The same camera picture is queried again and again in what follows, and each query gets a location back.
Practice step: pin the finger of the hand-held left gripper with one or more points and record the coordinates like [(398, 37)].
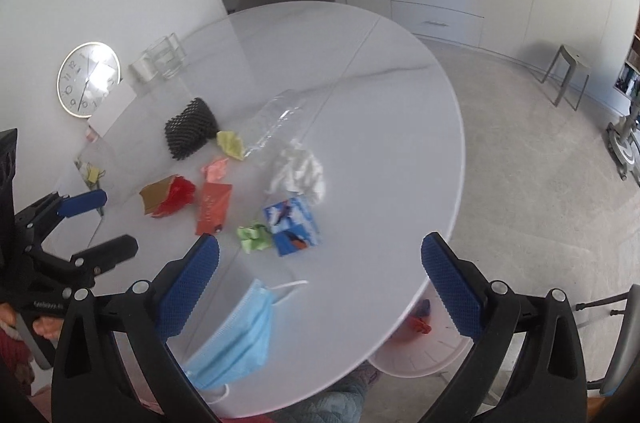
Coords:
[(82, 202), (112, 250)]

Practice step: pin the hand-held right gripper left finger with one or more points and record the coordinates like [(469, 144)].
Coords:
[(192, 288)]

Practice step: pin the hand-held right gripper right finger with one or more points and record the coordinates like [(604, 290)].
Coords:
[(452, 288)]

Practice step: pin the blue face mask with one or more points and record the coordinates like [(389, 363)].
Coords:
[(240, 338)]

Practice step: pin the brown and red wrapper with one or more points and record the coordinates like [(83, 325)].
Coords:
[(167, 198)]

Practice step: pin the green paper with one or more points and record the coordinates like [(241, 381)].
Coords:
[(255, 239)]

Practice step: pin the red paper packet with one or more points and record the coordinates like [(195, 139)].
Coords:
[(214, 208)]

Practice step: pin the blue printed carton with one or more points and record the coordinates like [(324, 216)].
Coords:
[(292, 225)]

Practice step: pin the pink paper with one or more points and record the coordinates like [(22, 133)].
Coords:
[(215, 169)]

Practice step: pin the black foam net sleeve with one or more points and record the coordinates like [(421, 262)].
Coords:
[(192, 128)]

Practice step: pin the yellow paper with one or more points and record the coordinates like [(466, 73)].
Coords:
[(231, 145)]

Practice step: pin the white tissue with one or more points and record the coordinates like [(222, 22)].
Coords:
[(297, 175)]

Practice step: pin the clear plastic bottle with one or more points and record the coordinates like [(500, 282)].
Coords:
[(280, 118)]

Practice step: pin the person's left hand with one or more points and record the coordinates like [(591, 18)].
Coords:
[(46, 329)]

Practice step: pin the clear plastic bag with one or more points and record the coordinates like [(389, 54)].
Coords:
[(92, 173)]

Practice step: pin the red toy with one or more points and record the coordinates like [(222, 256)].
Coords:
[(420, 324)]

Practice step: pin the pink patterned clothing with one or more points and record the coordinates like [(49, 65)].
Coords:
[(15, 363)]

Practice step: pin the white card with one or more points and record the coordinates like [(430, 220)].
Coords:
[(112, 108)]

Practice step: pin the small clear glass cup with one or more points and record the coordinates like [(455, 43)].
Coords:
[(141, 72)]

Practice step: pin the teal quilted clothing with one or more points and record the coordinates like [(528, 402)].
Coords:
[(340, 398)]

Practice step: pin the square clear glass container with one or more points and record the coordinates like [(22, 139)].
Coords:
[(167, 58)]

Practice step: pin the grey metal chair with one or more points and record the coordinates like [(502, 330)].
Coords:
[(617, 353)]

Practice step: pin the grey exercise machine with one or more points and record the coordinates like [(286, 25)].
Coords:
[(625, 143)]

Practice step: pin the grey stool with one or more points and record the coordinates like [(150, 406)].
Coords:
[(567, 58)]

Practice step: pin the wooden shelf unit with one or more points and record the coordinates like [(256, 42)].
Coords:
[(627, 78)]

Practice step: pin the round white wall clock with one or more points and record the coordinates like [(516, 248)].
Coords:
[(80, 78)]

